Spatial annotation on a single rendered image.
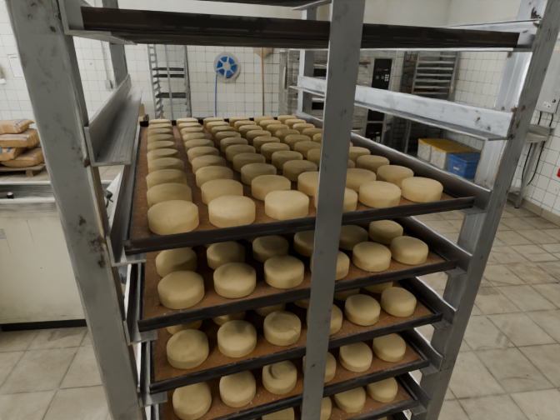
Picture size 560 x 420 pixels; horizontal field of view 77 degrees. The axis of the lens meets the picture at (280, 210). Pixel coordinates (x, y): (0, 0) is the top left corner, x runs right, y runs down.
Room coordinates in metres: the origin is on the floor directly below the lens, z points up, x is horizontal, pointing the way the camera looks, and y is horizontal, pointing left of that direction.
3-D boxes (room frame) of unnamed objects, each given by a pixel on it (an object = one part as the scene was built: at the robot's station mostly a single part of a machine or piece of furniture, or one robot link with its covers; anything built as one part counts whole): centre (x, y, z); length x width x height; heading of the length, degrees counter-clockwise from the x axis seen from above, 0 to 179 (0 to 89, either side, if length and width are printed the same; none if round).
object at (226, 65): (5.89, 0.90, 1.10); 0.41 x 0.17 x 1.10; 98
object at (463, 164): (4.51, -2.50, 0.36); 0.47 x 0.38 x 0.26; 100
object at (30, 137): (4.93, 3.72, 0.47); 0.72 x 0.42 x 0.17; 14
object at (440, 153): (4.95, -2.44, 0.36); 0.47 x 0.38 x 0.26; 98
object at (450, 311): (0.69, -0.13, 1.32); 0.64 x 0.03 x 0.03; 19
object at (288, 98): (5.58, -0.75, 1.00); 1.56 x 1.20 x 2.01; 98
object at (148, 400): (0.56, 0.24, 1.32); 0.64 x 0.03 x 0.03; 19
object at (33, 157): (4.97, 3.71, 0.19); 0.72 x 0.42 x 0.15; 13
